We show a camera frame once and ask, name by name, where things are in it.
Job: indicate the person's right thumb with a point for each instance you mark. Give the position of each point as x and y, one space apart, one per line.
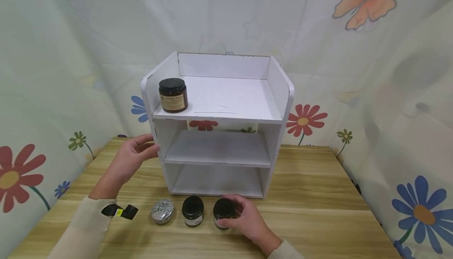
229 223

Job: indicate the person's left fingers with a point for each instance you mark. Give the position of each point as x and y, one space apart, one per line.
143 138

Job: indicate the black wrist band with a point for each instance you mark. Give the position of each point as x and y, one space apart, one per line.
120 211

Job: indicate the black jar with white label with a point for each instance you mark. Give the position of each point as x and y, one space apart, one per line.
193 210

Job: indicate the person's right fingers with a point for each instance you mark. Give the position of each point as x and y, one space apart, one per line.
240 211

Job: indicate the person's left hand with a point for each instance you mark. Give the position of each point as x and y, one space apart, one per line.
127 160

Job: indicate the person's right index finger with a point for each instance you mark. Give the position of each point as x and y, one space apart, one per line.
236 199

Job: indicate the person's left thumb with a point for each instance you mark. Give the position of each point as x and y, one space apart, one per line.
150 151

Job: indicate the person's right forearm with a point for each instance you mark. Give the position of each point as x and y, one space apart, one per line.
281 249

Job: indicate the person's right hand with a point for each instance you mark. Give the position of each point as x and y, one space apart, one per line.
251 219

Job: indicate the person's left forearm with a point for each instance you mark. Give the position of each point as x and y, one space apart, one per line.
88 223

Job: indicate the silver embossed round tin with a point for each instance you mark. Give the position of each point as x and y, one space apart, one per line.
162 211

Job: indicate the white three-tier shelf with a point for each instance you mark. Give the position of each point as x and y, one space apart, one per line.
226 98

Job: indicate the brown jar with tan label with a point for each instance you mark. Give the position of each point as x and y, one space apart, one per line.
173 96

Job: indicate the black jar with dark lid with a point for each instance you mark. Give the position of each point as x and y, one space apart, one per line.
223 210

